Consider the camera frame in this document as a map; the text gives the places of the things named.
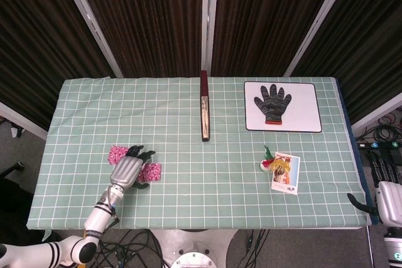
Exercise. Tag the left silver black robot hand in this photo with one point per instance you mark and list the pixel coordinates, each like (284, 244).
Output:
(125, 170)

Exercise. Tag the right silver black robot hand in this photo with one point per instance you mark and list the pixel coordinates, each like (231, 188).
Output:
(391, 200)

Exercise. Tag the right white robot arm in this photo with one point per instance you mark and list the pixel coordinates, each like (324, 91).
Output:
(394, 246)

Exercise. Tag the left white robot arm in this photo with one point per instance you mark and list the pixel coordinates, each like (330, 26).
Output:
(97, 217)

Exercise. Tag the dark blue table underlay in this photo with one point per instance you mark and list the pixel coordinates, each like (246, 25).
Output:
(361, 167)

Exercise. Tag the black power strip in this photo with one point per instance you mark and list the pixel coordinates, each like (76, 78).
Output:
(380, 145)

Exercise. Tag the green checkered tablecloth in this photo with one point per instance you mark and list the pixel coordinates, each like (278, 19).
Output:
(204, 186)

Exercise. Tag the dark folded fan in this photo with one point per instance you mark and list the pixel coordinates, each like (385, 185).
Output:
(205, 114)

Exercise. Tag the picture postcard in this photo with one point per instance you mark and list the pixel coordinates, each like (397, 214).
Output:
(290, 183)

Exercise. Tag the white black-edged mat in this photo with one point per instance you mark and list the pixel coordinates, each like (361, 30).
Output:
(304, 114)

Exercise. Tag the colourful feather shuttlecock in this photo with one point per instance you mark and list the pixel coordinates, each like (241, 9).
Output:
(266, 165)

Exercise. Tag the grey knit glove red cuff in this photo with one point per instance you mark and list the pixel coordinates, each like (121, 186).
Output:
(272, 106)

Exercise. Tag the dark brown pleated curtain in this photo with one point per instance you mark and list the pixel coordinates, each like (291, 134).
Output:
(150, 20)
(260, 20)
(370, 39)
(41, 45)

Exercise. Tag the white metal frame beam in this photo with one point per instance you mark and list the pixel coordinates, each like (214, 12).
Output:
(22, 120)
(377, 111)

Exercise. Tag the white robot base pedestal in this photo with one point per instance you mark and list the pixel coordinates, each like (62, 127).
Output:
(194, 249)

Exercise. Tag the white metal frame post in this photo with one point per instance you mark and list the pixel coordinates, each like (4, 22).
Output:
(320, 23)
(208, 13)
(91, 23)

